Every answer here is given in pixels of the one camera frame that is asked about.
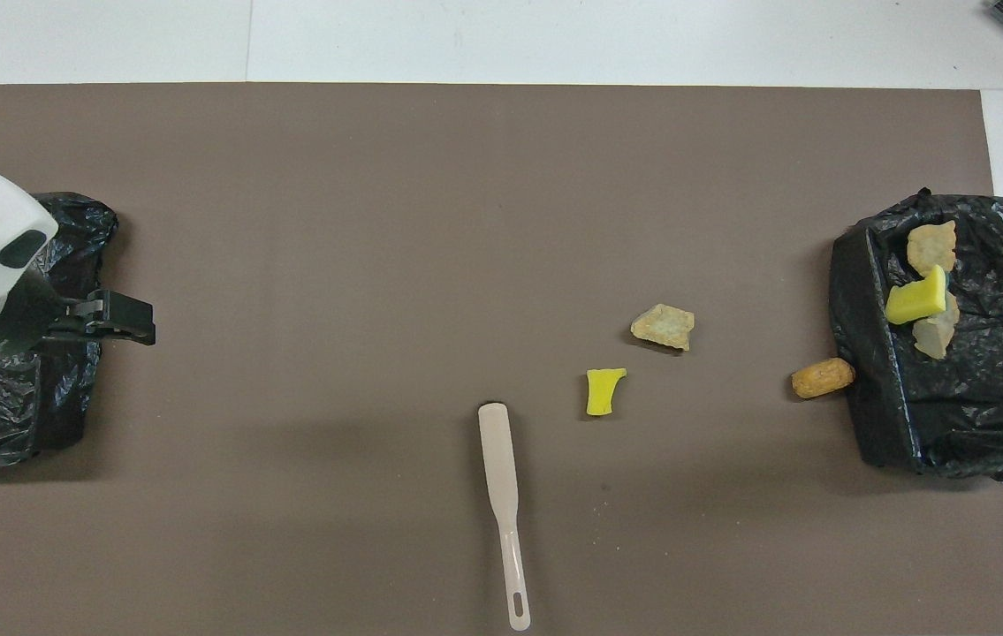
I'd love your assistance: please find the large brown table mat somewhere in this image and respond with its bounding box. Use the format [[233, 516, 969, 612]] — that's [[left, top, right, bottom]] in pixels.
[[0, 82, 1003, 636]]

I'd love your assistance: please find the orange-brown nugget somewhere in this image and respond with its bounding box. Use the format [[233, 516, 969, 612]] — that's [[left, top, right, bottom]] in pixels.
[[790, 357, 856, 400]]

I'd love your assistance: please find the small yellow green sponge piece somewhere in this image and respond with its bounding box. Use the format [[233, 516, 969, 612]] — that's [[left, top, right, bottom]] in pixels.
[[586, 367, 628, 418]]

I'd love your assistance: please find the blocky yellow sponge piece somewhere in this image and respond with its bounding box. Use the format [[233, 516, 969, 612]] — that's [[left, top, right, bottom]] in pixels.
[[885, 264, 949, 326]]

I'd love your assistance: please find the black bag-lined bin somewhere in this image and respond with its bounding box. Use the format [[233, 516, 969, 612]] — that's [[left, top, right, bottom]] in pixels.
[[828, 187, 1003, 482], [0, 192, 120, 467]]

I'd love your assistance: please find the beige foam chunk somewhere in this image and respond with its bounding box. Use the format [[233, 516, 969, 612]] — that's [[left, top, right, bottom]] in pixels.
[[911, 291, 962, 361], [906, 219, 959, 274], [630, 303, 696, 352]]

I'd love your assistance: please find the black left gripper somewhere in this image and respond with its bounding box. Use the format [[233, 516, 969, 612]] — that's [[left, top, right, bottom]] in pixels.
[[0, 265, 156, 356]]

